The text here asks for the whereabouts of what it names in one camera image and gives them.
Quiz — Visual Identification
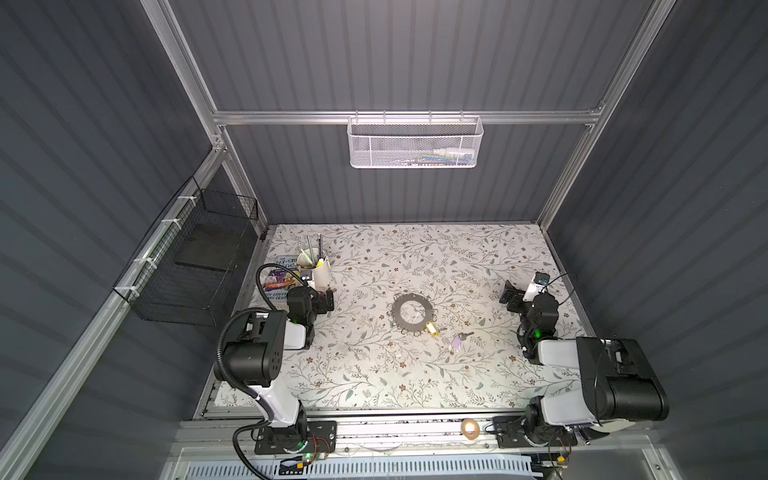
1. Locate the purple capped key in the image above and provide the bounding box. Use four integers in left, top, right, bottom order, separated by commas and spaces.
451, 332, 474, 351

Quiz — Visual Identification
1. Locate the black wire mesh basket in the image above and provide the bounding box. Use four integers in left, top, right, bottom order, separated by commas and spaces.
113, 182, 259, 327

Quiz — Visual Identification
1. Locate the large metal ring with keyrings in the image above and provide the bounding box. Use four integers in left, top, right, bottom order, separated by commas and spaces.
391, 293, 436, 333

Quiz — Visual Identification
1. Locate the yellow capped key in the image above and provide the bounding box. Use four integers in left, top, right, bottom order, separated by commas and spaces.
425, 322, 439, 337

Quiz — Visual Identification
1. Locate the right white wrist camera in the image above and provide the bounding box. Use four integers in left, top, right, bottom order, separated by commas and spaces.
523, 271, 551, 302

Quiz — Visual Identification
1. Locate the roll of tape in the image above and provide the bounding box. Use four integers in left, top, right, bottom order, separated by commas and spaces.
460, 418, 481, 441

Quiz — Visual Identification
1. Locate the colourful paperback book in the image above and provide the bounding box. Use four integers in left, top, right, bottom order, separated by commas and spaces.
262, 268, 300, 304

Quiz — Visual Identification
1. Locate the white pen cup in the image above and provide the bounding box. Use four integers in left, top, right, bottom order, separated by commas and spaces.
296, 248, 331, 292

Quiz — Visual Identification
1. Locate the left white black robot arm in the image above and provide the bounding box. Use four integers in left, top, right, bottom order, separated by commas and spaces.
214, 286, 335, 440

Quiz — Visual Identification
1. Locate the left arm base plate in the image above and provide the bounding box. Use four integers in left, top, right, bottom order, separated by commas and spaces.
252, 421, 338, 455

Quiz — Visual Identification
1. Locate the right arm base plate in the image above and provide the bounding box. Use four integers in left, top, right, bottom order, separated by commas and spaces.
486, 415, 578, 448

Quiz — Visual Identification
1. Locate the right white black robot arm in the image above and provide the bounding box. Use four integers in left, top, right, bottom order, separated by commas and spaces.
499, 272, 670, 446

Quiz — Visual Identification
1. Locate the white wire mesh basket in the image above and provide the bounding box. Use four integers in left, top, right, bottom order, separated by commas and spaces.
346, 115, 484, 169

